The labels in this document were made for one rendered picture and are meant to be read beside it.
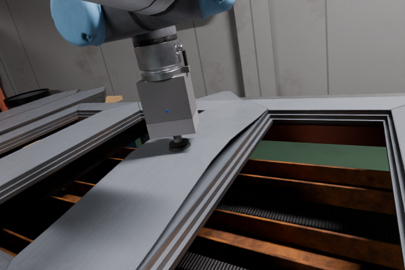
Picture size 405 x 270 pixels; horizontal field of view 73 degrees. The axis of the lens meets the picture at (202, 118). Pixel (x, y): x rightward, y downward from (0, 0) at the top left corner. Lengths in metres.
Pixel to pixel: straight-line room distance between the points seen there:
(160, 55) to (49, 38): 3.59
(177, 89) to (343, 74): 2.42
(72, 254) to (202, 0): 0.33
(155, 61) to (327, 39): 2.36
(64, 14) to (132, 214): 0.27
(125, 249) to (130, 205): 0.08
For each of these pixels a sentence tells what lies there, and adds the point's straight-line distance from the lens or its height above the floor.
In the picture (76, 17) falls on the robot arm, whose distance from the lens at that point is 0.36.
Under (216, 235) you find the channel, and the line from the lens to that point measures 0.61.
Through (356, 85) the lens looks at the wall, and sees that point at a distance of 2.84.
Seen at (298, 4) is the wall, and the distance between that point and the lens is 2.70.
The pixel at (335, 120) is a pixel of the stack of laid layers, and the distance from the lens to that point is 0.70.
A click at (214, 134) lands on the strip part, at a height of 0.87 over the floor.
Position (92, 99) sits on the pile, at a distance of 1.43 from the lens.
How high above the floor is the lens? 1.09
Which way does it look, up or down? 19 degrees down
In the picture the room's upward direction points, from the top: 11 degrees counter-clockwise
